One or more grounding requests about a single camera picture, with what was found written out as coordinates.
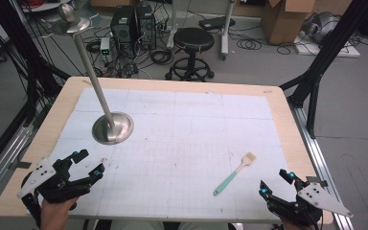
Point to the metal pole stand round base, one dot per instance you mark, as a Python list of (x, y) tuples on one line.
[(113, 127)]

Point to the aluminium rail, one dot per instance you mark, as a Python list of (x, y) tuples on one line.
[(313, 150), (3, 163)]

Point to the brown cardboard box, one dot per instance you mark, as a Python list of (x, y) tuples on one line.
[(287, 22)]

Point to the grey tape strip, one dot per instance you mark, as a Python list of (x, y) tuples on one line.
[(317, 180), (19, 165)]

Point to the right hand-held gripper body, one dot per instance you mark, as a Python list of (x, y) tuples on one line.
[(316, 197)]

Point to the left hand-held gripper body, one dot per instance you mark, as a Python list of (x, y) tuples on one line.
[(46, 179)]

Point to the white round table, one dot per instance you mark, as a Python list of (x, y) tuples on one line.
[(46, 6)]

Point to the person's left hand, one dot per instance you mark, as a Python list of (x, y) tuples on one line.
[(56, 214)]

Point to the grey rounded helmet-like device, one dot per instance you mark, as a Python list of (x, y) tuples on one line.
[(322, 27)]

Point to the person's right hand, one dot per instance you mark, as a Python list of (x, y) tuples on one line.
[(292, 226)]

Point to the flat black case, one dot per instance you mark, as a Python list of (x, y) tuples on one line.
[(215, 23)]

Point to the black round stool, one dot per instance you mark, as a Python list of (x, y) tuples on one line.
[(193, 40)]

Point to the small white power supply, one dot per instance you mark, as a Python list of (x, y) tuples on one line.
[(105, 48)]

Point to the black computer tower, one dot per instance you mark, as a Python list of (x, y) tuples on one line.
[(147, 27), (122, 25)]

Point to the black metal frame struts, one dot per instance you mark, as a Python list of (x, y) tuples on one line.
[(329, 48)]

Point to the white metal stand frame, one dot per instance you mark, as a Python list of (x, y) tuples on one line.
[(225, 32)]

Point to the white flat board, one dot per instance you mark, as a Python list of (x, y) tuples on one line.
[(341, 49)]

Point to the white gridded table mat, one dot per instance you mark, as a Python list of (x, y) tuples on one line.
[(185, 134)]

